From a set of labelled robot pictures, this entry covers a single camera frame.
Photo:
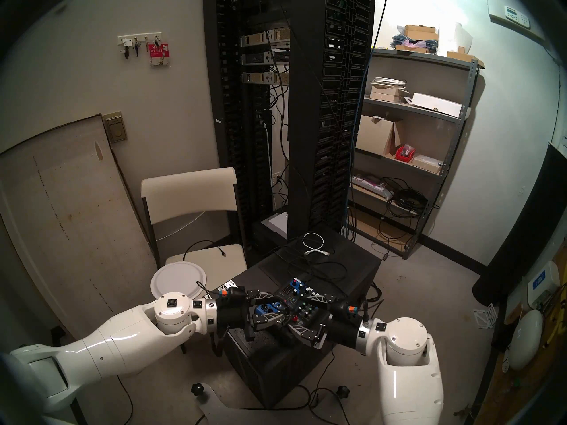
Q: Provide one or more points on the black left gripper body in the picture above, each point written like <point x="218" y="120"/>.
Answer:
<point x="234" y="315"/>

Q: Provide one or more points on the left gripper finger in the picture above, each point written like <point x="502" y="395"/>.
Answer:
<point x="270" y="320"/>
<point x="262" y="295"/>

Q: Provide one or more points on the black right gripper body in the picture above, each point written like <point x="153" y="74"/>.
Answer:
<point x="341" y="329"/>

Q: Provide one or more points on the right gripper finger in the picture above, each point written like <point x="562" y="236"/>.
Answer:
<point x="323" y="298"/>
<point x="304" y="332"/>

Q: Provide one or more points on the blue black audio mixer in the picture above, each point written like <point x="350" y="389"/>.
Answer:
<point x="292" y="295"/>

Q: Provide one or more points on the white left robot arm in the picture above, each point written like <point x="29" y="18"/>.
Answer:
<point x="115" y="344"/>

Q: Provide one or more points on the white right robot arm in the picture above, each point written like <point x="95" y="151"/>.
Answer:
<point x="403" y="366"/>

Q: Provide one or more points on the black computer tower case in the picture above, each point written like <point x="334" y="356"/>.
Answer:
<point x="274" y="375"/>

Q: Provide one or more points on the black round knob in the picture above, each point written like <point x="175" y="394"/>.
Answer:
<point x="343" y="391"/>
<point x="198" y="389"/>

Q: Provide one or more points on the white round plate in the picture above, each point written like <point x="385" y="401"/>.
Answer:
<point x="177" y="280"/>

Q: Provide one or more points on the grey flat device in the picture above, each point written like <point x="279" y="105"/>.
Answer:
<point x="277" y="222"/>

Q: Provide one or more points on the pink white package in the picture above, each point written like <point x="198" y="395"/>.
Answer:
<point x="371" y="186"/>

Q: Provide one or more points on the cream folding chair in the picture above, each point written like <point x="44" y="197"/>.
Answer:
<point x="186" y="189"/>

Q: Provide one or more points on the white lattice finger part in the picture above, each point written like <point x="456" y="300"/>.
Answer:
<point x="485" y="315"/>

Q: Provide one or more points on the small red box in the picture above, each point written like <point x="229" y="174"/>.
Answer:
<point x="405" y="154"/>

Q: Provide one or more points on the flat beige box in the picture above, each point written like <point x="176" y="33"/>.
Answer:
<point x="426" y="164"/>

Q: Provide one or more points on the open cardboard box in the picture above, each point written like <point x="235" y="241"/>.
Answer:
<point x="374" y="136"/>

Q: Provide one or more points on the black server rack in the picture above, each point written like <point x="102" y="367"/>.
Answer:
<point x="328" y="118"/>
<point x="230" y="118"/>

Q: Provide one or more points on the white oval device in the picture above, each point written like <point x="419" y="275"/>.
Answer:
<point x="525" y="340"/>

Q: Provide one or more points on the beige leaning board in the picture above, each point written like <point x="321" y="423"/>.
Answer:
<point x="57" y="216"/>

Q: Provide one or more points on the grey metal shelving unit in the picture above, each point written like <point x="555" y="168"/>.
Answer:
<point x="454" y="141"/>

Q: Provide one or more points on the white box blue label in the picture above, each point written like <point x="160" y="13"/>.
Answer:
<point x="544" y="283"/>

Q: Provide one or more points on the small beige box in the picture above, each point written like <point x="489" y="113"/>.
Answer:
<point x="386" y="95"/>

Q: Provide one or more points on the flat white box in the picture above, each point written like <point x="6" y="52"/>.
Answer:
<point x="436" y="104"/>

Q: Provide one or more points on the red key tag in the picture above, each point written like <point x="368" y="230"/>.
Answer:
<point x="158" y="53"/>

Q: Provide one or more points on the blue pink plastic bags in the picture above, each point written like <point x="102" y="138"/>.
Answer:
<point x="412" y="44"/>

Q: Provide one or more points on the low brown cardboard box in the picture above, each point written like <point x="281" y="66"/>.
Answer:
<point x="463" y="57"/>

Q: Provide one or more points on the white paper bag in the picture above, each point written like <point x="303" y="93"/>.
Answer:
<point x="454" y="36"/>

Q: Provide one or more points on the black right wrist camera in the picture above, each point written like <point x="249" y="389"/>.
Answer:
<point x="345" y="309"/>

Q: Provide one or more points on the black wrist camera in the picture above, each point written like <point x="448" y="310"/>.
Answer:
<point x="345" y="309"/>
<point x="230" y="292"/>

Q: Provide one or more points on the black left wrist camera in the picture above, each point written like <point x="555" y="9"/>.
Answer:
<point x="230" y="292"/>

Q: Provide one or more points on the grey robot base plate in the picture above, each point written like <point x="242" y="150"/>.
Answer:
<point x="217" y="413"/>

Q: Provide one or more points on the beige wall switch plate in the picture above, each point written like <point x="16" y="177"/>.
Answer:
<point x="115" y="128"/>

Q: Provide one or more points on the white key hook rail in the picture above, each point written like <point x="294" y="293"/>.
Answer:
<point x="137" y="37"/>

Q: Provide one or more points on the white wall thermostat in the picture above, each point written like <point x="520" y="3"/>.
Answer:
<point x="516" y="16"/>

